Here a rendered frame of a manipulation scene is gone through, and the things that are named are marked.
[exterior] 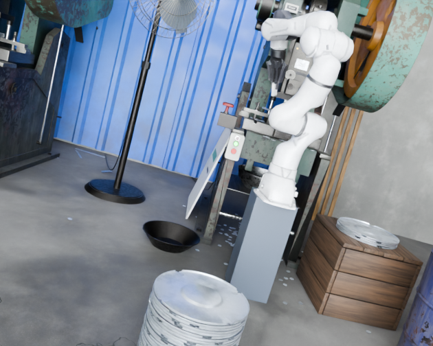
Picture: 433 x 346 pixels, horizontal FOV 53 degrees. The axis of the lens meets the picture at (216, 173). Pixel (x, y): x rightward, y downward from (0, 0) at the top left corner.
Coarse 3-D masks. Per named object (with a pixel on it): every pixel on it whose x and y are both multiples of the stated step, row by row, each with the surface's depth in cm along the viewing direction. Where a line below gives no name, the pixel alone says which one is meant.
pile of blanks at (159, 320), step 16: (160, 304) 118; (144, 320) 126; (160, 320) 120; (176, 320) 116; (144, 336) 123; (160, 336) 119; (176, 336) 115; (192, 336) 114; (208, 336) 116; (224, 336) 117; (240, 336) 124
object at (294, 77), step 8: (296, 48) 235; (296, 56) 236; (304, 56) 236; (296, 64) 237; (304, 64) 237; (312, 64) 237; (288, 72) 237; (296, 72) 238; (304, 72) 238; (288, 80) 237; (296, 80) 236; (280, 88) 240; (288, 88) 237; (296, 88) 237
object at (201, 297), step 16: (176, 272) 138; (192, 272) 141; (160, 288) 125; (176, 288) 127; (192, 288) 129; (208, 288) 132; (224, 288) 136; (176, 304) 119; (192, 304) 121; (208, 304) 122; (224, 304) 126; (240, 304) 129; (192, 320) 113; (208, 320) 116; (240, 320) 119
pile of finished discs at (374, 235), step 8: (336, 224) 208; (344, 224) 204; (352, 224) 208; (360, 224) 210; (368, 224) 218; (344, 232) 199; (352, 232) 196; (360, 232) 198; (368, 232) 200; (376, 232) 204; (384, 232) 211; (360, 240) 193; (368, 240) 195; (376, 240) 191; (384, 240) 196; (392, 240) 200; (384, 248) 193; (392, 248) 195
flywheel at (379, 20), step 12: (372, 0) 258; (384, 0) 245; (396, 0) 225; (372, 12) 261; (384, 12) 239; (360, 24) 269; (372, 24) 244; (384, 24) 233; (372, 36) 237; (384, 36) 228; (360, 48) 267; (372, 48) 239; (348, 60) 272; (360, 60) 259; (372, 60) 237; (348, 72) 266; (360, 72) 253; (348, 84) 257; (360, 84) 234; (348, 96) 250
